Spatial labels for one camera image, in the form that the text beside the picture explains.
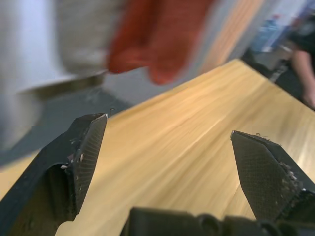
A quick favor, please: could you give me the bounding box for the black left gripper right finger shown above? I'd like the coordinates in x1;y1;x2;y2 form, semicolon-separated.
230;130;315;222

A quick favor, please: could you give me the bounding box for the red-orange sock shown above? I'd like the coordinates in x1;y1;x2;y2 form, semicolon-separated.
107;0;215;86

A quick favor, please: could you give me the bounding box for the person in dark shirt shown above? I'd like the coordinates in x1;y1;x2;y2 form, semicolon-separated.
285;14;315;110

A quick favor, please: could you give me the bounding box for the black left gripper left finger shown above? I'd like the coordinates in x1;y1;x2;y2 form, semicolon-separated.
0;113;109;236

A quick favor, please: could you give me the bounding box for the grey sock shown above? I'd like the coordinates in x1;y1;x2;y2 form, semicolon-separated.
57;0;128;74

